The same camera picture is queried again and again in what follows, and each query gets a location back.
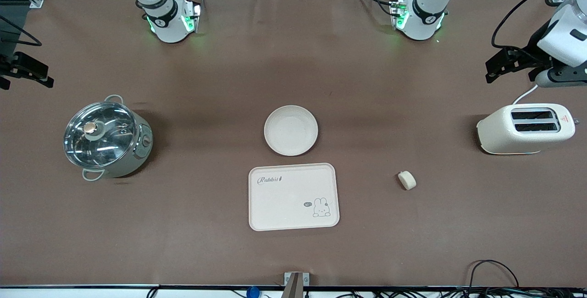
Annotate small cream bun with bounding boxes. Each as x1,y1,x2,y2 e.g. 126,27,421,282
397,170,418,191

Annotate round cream plate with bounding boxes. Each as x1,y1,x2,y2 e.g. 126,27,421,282
264,105,319,157

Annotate cream rabbit print tray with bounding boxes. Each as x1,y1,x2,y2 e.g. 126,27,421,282
248,163,340,232

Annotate cream two-slot toaster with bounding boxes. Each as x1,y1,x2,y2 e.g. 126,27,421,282
476,103,581,155

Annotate glass pot lid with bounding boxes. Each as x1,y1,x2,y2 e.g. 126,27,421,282
63,101,138,170

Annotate pale green electric pot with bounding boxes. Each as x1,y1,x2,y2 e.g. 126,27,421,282
64,94,154,182

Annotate brown table cover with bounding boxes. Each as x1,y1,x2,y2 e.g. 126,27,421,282
0,0,587,288

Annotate white toaster power cord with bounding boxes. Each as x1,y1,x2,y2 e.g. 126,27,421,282
512,84,538,105

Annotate black looped cable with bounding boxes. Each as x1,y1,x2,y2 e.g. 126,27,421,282
467,259,520,290

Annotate black cable bundle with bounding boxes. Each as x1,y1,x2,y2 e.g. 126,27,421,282
321,287,587,298

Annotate grey metal camera bracket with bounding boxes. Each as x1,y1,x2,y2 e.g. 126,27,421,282
283,271,310,298

